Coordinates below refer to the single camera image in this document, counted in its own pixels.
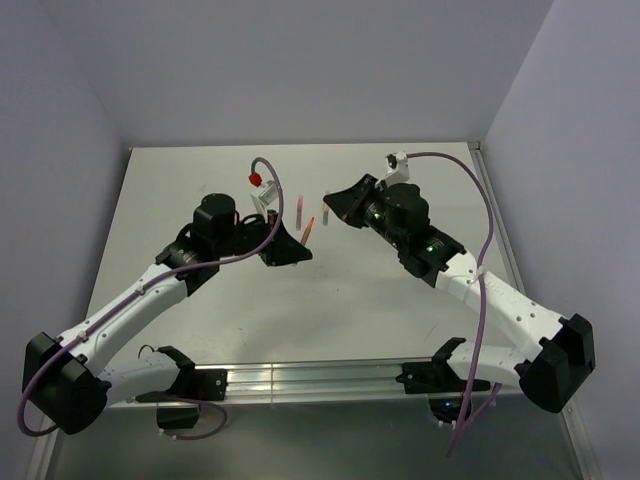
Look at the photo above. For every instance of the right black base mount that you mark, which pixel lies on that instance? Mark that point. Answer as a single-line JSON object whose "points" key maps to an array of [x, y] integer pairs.
{"points": [[434, 377]]}

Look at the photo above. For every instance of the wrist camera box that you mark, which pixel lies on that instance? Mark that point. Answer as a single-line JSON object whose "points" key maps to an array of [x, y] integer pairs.
{"points": [[397, 170], [265, 192]]}

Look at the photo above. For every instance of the orange highlighter pen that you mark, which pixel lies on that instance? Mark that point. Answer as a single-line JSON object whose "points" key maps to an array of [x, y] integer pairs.
{"points": [[307, 231]]}

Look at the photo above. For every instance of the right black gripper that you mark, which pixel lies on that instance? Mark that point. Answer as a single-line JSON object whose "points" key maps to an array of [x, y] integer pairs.
{"points": [[347, 203]]}

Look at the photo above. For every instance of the aluminium rail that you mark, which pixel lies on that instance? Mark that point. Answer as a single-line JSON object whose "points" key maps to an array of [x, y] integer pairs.
{"points": [[502, 239], [353, 380]]}

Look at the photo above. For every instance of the red highlighter pen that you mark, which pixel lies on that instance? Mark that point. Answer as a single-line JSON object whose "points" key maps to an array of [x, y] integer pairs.
{"points": [[299, 212]]}

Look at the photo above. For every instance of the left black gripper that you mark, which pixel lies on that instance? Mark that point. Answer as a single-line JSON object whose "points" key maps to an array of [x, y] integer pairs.
{"points": [[282, 249]]}

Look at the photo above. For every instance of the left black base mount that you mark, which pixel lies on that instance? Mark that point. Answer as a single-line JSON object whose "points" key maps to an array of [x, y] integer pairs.
{"points": [[202, 392]]}

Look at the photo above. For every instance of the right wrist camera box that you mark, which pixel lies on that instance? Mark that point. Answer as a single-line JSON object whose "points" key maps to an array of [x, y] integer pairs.
{"points": [[397, 170]]}

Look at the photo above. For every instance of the aluminium right side rail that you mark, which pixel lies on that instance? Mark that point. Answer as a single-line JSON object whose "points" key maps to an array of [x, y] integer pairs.
{"points": [[502, 239]]}

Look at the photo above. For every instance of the aluminium front rail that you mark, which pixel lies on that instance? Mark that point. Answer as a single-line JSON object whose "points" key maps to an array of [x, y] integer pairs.
{"points": [[353, 380]]}

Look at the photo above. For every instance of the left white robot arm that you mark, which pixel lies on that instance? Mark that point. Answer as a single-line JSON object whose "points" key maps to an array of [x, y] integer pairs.
{"points": [[69, 378]]}

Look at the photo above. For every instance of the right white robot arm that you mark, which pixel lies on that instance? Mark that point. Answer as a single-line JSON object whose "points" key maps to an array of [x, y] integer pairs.
{"points": [[551, 356]]}

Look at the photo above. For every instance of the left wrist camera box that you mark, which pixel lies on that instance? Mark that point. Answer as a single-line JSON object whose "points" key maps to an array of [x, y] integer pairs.
{"points": [[265, 192]]}

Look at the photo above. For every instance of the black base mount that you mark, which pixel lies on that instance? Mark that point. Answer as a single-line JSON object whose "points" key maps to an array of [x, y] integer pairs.
{"points": [[434, 377], [202, 392]]}

